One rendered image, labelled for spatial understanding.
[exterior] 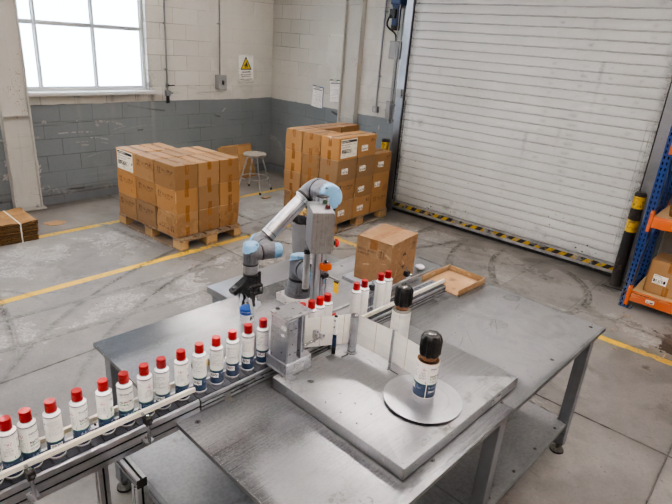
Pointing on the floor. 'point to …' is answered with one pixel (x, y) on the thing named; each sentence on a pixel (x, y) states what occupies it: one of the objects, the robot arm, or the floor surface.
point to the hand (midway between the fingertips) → (246, 311)
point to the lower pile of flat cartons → (17, 227)
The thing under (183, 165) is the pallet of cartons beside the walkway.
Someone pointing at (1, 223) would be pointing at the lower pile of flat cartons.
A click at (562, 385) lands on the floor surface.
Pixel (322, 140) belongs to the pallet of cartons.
